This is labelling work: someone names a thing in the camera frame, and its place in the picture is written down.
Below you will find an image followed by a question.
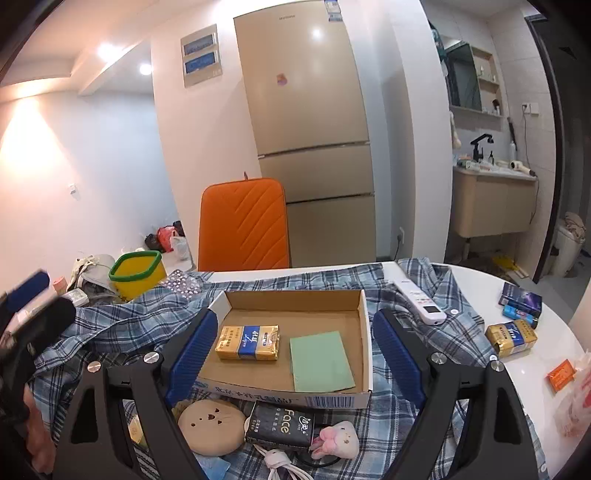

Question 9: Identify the red gold tissue pack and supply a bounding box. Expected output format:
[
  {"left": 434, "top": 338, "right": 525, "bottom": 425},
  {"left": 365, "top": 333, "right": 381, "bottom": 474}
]
[{"left": 128, "top": 414, "right": 148, "bottom": 450}]

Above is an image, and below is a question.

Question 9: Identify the round beige plush cushion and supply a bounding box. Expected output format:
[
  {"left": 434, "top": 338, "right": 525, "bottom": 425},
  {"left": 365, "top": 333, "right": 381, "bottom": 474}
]
[{"left": 177, "top": 399, "right": 245, "bottom": 457}]

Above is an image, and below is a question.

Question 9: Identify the gold blue tissue pack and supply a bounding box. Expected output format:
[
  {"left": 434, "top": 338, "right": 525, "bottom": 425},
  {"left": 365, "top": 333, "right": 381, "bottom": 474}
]
[{"left": 214, "top": 325, "right": 280, "bottom": 361}]

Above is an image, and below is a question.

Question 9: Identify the black Face tissue pack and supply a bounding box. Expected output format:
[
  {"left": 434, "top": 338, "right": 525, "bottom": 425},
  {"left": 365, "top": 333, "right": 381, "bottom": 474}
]
[{"left": 245, "top": 402, "right": 315, "bottom": 451}]

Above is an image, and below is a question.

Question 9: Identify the white charging cable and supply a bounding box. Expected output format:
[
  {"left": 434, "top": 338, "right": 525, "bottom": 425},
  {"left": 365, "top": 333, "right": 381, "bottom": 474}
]
[{"left": 252, "top": 443, "right": 316, "bottom": 480}]

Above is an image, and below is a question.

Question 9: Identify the pink white plush bunny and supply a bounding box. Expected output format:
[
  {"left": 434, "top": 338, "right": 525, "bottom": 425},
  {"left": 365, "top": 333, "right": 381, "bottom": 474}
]
[{"left": 310, "top": 421, "right": 360, "bottom": 460}]

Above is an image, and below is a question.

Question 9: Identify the person's left hand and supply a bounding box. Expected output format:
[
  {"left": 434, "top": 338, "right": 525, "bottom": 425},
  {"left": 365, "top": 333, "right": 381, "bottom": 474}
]
[{"left": 23, "top": 387, "right": 56, "bottom": 474}]

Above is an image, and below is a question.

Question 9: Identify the blue plaid shirt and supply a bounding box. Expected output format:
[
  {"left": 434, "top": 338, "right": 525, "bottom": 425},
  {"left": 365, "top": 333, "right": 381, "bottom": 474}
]
[{"left": 30, "top": 258, "right": 493, "bottom": 479}]

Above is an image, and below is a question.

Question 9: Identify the grey beige cloth bag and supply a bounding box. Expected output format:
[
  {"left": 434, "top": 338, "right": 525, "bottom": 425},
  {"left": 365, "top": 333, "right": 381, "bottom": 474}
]
[{"left": 67, "top": 254, "right": 117, "bottom": 294}]

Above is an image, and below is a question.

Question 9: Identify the white plastic bag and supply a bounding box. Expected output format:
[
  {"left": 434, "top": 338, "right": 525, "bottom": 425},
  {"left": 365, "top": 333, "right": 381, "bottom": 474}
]
[{"left": 555, "top": 351, "right": 591, "bottom": 438}]

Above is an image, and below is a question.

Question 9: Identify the orange packet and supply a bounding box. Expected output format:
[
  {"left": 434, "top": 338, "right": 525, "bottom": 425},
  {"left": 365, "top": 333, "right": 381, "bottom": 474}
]
[{"left": 547, "top": 359, "right": 576, "bottom": 393}]

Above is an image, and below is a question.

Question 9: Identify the studded fabric patch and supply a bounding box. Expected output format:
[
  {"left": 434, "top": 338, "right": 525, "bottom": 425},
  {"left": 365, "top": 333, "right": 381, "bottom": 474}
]
[{"left": 159, "top": 270, "right": 202, "bottom": 299}]

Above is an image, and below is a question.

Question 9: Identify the gold tissue pack on table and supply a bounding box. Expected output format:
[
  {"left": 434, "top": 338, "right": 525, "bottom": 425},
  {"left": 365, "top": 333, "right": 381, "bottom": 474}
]
[{"left": 485, "top": 320, "right": 538, "bottom": 358}]

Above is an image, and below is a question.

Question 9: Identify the yellow green-rimmed basket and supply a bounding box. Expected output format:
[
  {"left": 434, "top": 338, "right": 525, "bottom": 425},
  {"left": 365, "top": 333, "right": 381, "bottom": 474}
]
[{"left": 108, "top": 250, "right": 166, "bottom": 301}]

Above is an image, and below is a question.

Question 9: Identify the small light blue box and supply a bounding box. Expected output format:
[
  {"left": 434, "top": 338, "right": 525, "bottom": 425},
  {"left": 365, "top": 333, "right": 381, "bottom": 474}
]
[{"left": 502, "top": 304, "right": 538, "bottom": 329}]

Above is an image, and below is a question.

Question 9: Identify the red plastic bag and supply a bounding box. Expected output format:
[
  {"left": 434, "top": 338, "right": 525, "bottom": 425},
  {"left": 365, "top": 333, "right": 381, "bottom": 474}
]
[{"left": 156, "top": 225, "right": 177, "bottom": 253}]

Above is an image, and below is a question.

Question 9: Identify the white remote control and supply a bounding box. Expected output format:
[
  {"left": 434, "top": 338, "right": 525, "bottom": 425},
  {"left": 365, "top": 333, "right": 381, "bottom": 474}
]
[{"left": 394, "top": 279, "right": 447, "bottom": 326}]

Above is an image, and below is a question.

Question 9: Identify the dark blue box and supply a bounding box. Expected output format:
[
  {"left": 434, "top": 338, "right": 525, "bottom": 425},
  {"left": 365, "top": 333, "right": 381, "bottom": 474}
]
[{"left": 499, "top": 282, "right": 543, "bottom": 319}]

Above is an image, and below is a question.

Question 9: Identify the open cardboard box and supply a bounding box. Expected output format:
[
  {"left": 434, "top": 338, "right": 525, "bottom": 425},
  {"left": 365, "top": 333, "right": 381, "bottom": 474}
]
[{"left": 197, "top": 290, "right": 374, "bottom": 410}]

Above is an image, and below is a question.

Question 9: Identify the green cloth square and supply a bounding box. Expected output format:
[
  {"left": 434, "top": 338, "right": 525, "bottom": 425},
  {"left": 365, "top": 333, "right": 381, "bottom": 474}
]
[{"left": 290, "top": 331, "right": 356, "bottom": 393}]

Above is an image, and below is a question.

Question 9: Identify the orange chair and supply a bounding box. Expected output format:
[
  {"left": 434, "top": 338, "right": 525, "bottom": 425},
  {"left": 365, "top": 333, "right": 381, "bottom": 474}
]
[{"left": 197, "top": 178, "right": 290, "bottom": 272}]

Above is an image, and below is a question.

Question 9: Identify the beige bathroom vanity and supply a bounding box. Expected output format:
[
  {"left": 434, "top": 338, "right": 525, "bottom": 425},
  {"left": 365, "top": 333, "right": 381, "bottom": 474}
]
[{"left": 451, "top": 167, "right": 537, "bottom": 239}]

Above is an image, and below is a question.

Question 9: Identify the white hair dryer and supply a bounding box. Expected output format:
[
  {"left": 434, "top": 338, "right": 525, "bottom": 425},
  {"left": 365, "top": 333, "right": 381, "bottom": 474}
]
[{"left": 509, "top": 160, "right": 537, "bottom": 177}]

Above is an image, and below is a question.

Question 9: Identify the black faucet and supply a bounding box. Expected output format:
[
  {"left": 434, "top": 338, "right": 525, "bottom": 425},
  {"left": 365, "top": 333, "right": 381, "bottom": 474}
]
[{"left": 469, "top": 132, "right": 495, "bottom": 163}]

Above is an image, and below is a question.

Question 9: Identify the grey electrical panel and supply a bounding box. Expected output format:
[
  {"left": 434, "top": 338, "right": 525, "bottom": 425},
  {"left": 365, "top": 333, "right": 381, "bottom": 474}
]
[{"left": 180, "top": 24, "right": 222, "bottom": 88}]

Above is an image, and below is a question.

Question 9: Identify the gold refrigerator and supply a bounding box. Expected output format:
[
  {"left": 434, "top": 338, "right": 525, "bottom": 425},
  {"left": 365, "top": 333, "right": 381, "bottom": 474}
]
[{"left": 235, "top": 1, "right": 377, "bottom": 267}]

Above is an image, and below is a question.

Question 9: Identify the mirror cabinet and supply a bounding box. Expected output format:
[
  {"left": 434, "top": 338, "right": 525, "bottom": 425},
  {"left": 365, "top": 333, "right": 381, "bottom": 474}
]
[{"left": 444, "top": 37, "right": 504, "bottom": 117}]

